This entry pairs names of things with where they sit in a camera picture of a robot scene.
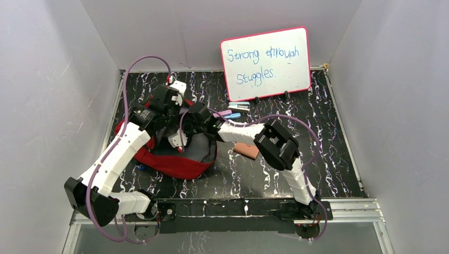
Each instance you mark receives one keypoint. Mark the aluminium frame rail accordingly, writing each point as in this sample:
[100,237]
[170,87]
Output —
[344,210]

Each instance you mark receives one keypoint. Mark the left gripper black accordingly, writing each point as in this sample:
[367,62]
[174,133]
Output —
[168,114]

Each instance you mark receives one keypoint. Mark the whiteboard with pink frame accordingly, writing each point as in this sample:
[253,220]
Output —
[266,64]

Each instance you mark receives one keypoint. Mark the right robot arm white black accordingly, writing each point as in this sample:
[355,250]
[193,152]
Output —
[278,147]

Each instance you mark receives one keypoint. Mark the blue white marker pen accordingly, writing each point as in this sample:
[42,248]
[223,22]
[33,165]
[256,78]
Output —
[233,116]

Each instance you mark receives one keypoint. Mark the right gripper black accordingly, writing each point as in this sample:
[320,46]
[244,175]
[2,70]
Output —
[186,117]

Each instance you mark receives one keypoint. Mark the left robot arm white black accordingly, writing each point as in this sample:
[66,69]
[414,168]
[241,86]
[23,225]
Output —
[91,194]

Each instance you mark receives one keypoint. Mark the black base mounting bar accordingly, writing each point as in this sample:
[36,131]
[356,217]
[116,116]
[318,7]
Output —
[223,215]

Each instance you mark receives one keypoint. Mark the red student backpack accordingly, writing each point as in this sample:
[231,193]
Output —
[199,154]

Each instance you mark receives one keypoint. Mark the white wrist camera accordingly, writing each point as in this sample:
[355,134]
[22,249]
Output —
[180,88]
[178,140]

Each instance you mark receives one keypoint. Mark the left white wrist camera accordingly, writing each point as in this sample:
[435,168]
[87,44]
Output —
[180,88]

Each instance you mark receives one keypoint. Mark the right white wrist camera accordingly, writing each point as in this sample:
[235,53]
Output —
[178,140]

